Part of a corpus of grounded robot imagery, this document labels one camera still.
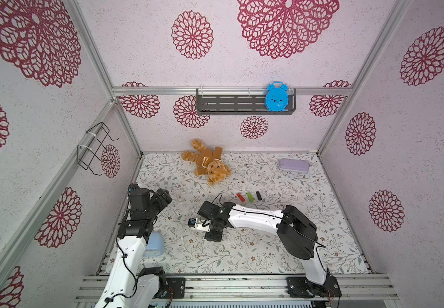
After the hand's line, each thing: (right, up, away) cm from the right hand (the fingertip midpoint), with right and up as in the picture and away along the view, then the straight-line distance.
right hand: (207, 231), depth 86 cm
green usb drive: (+21, +14, +14) cm, 29 cm away
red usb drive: (+17, +14, +14) cm, 26 cm away
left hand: (-18, +16, -5) cm, 25 cm away
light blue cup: (-20, -2, -10) cm, 23 cm away
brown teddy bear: (-1, +32, +18) cm, 37 cm away
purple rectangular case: (+50, +31, +25) cm, 63 cm away
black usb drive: (+26, +14, +14) cm, 33 cm away
